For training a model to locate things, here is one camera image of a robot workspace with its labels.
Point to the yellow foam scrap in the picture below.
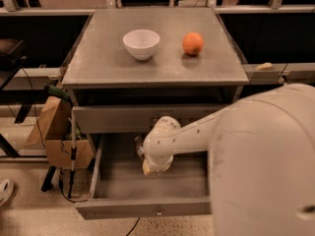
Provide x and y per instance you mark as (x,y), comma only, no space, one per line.
(264,66)

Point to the white shoe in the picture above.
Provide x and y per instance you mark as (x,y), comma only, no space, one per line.
(6,191)

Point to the grey drawer cabinet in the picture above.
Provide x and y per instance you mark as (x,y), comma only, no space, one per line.
(133,66)

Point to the cardboard box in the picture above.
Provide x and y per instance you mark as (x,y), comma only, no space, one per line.
(53,132)

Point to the open grey middle drawer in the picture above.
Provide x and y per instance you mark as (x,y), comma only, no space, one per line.
(120,189)

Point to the grey upper drawer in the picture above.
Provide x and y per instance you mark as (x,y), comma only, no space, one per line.
(136,118)

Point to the green handled grabber stick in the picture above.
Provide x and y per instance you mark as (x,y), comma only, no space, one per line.
(60,93)

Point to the white ceramic bowl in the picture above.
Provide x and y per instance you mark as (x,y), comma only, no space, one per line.
(141,43)

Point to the orange fruit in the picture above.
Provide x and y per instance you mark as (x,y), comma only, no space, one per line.
(192,43)

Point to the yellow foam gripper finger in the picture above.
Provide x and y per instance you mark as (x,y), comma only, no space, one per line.
(150,170)

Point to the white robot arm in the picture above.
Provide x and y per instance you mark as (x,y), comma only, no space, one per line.
(262,161)

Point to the clear plastic water bottle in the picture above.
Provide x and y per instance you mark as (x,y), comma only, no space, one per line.
(139,147)

